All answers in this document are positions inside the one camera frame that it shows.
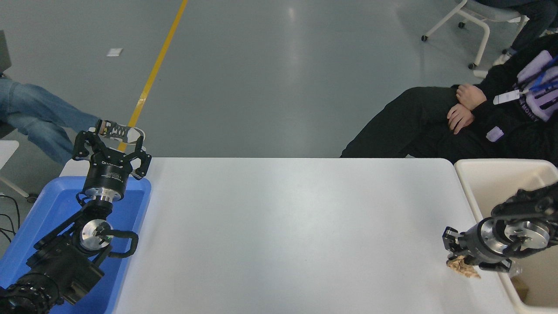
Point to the white badge card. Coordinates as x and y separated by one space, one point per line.
507 97

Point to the brown cardboard piece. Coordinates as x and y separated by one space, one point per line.
521 290

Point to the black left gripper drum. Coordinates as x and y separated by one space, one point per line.
107 174

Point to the clear plastic bag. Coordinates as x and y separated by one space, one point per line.
516 269

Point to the grey panel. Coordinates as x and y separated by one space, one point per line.
4 52

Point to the white paper scrap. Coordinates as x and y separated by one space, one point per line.
114 51

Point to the blue plastic tray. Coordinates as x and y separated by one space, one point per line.
56 205

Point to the person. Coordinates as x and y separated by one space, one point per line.
532 22
401 126
39 113

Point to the white wheeled chair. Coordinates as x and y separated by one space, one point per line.
484 11

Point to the person's left hand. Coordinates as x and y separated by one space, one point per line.
460 118

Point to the large pale plastic bin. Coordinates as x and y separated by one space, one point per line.
488 183

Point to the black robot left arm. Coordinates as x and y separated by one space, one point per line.
65 261

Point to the tan paper ball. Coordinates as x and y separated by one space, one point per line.
464 268

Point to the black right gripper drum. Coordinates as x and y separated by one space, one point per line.
471 244

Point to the white side table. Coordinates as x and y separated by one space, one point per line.
6 150

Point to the person's right hand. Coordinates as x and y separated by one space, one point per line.
471 97

